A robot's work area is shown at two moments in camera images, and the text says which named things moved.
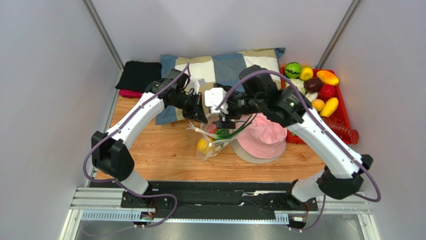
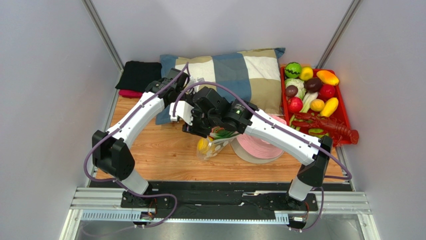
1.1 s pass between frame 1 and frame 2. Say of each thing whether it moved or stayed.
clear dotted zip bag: stayed
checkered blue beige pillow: stayed
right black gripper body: moved
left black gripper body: stayed
